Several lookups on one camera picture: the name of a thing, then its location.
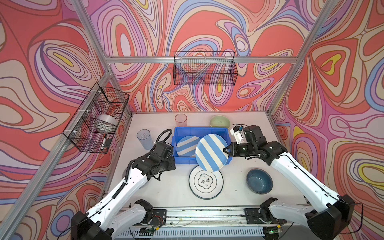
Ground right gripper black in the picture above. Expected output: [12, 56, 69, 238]
[222, 141, 256, 156]

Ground white tape roll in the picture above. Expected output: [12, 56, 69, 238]
[95, 114, 118, 134]

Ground light green bowl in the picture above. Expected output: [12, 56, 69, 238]
[210, 115, 231, 129]

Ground aluminium front rail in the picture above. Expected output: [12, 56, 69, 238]
[83, 205, 331, 229]

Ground large blue striped plate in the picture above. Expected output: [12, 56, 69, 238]
[195, 134, 229, 172]

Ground black marker pen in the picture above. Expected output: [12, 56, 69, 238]
[101, 134, 107, 151]

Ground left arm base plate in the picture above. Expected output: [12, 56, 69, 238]
[134, 209, 167, 228]

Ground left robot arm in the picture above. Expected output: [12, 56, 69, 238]
[70, 141, 176, 240]

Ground blue-grey translucent cup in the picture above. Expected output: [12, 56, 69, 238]
[137, 129, 154, 150]

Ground black wire basket on left wall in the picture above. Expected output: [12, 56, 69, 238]
[63, 83, 130, 154]

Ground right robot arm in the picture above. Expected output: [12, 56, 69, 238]
[223, 124, 356, 240]

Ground black wire basket on wall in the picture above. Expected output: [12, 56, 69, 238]
[173, 50, 238, 86]
[63, 83, 130, 154]

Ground blue plastic bin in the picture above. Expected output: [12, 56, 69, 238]
[172, 127, 231, 165]

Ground dark blue bowl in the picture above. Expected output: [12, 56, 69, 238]
[246, 169, 273, 195]

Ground white plate with flower emblem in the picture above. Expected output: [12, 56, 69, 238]
[189, 166, 224, 200]

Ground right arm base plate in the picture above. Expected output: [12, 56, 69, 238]
[241, 208, 287, 225]

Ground pink translucent cup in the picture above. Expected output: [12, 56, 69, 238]
[175, 114, 188, 127]

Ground small blue striped plate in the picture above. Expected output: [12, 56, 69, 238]
[176, 136, 201, 158]

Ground black wire basket on back wall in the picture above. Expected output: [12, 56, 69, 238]
[173, 50, 238, 86]

